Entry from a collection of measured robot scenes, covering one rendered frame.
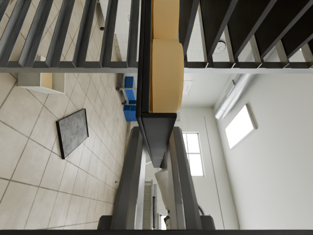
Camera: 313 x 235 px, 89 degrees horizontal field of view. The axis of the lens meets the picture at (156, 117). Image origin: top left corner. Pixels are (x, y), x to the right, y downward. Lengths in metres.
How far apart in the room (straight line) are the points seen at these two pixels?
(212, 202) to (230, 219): 0.53
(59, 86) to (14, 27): 0.83
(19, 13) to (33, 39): 0.16
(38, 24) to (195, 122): 5.13
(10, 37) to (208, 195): 4.77
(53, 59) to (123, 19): 2.38
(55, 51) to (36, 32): 0.13
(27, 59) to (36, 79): 0.66
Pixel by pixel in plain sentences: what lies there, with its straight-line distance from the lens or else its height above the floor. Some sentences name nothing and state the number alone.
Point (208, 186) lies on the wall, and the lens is 4.97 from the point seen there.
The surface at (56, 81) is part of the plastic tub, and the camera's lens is 1.67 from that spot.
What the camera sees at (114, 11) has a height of 0.79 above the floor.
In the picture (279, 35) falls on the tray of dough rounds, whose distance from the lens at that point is 0.63.
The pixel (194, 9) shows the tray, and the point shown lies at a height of 1.05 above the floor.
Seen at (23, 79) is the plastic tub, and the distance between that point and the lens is 1.46.
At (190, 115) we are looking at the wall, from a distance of 5.66.
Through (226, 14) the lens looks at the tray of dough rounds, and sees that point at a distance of 0.51.
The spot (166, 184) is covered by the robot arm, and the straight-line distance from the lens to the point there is 0.61.
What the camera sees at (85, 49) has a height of 0.70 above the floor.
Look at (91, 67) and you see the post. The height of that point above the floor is 0.73.
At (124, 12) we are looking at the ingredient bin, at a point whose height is 0.46.
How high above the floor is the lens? 0.96
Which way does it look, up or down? level
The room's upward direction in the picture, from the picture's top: 90 degrees clockwise
